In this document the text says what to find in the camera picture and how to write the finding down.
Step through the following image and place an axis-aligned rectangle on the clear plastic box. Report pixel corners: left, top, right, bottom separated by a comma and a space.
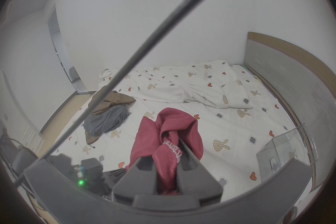
256, 123, 319, 181

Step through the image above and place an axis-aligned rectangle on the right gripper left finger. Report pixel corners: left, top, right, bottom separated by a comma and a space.
113, 156, 158, 201

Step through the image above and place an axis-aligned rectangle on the black cable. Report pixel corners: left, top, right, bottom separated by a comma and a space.
12, 0, 263, 188

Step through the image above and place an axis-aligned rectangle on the red shirt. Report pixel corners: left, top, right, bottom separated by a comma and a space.
125, 107, 205, 196

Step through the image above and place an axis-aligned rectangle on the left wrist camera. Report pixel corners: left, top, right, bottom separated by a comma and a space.
79, 158, 103, 189

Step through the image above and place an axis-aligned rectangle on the grey garment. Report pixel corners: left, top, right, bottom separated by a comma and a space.
84, 105, 130, 137

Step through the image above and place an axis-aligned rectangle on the khaki garment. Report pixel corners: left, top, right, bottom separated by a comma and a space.
85, 85, 137, 148

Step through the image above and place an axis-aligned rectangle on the white printed quilt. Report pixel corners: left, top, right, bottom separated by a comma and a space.
98, 60, 254, 109

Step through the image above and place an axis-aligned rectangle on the bed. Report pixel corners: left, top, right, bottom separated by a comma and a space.
39, 31, 336, 192

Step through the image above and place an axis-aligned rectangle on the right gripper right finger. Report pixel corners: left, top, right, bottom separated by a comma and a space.
176, 138, 223, 199

